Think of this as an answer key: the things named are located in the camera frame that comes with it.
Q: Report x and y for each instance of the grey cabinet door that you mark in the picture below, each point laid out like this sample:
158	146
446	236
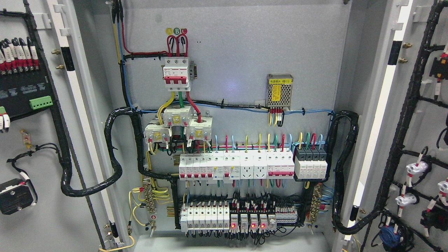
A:
412	120
75	39

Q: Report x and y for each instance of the grey cabinet body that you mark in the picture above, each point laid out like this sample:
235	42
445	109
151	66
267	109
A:
336	52

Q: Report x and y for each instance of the white current transformer cluster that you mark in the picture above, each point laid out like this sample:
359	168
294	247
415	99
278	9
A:
182	119

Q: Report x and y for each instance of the white socket breaker row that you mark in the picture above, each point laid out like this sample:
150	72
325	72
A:
236	165

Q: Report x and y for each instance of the metal mesh power supply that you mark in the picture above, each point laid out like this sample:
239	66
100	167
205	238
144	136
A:
279	90

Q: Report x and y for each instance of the white red main breaker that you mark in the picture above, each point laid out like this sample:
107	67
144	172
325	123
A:
178	73

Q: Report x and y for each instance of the white mini breaker row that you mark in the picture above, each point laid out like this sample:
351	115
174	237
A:
205	218

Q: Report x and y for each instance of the black white surge protector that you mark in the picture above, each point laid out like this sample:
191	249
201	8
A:
310	164

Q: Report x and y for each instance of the relay terminal row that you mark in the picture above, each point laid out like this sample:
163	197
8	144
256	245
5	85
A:
255	215

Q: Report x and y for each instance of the black digital power meter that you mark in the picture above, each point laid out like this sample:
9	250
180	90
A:
24	78

